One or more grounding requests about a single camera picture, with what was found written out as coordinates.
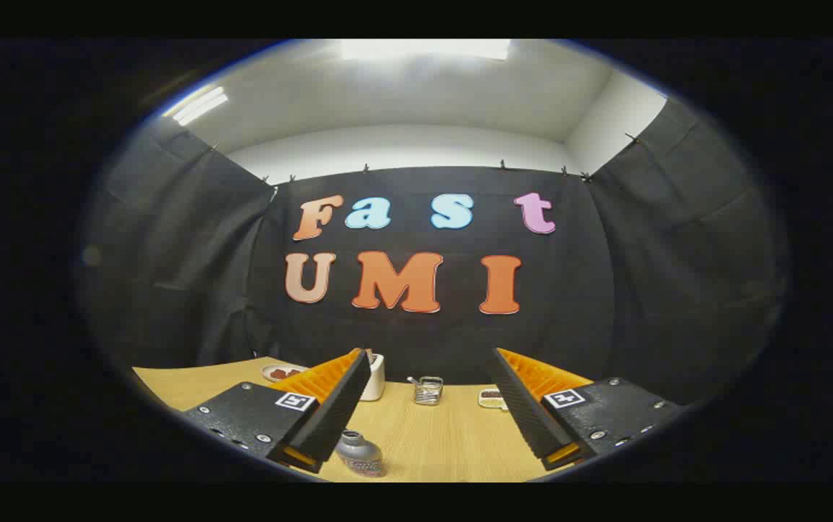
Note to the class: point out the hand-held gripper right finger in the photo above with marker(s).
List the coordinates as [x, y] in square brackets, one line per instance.
[525, 413]

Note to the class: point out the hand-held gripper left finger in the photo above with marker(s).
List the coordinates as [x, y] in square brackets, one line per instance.
[336, 413]

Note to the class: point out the silver juice bottle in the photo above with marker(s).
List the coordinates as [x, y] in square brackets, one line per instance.
[358, 453]

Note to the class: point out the small white dish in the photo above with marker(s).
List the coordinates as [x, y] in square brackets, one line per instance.
[491, 399]

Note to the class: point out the white toaster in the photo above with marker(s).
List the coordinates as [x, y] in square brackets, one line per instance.
[375, 380]

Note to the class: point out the small plate with red food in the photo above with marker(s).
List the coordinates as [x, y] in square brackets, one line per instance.
[282, 373]

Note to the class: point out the wooden table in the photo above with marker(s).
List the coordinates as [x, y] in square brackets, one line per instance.
[445, 442]

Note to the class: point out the ceiling tube light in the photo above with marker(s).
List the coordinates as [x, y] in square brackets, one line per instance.
[197, 106]

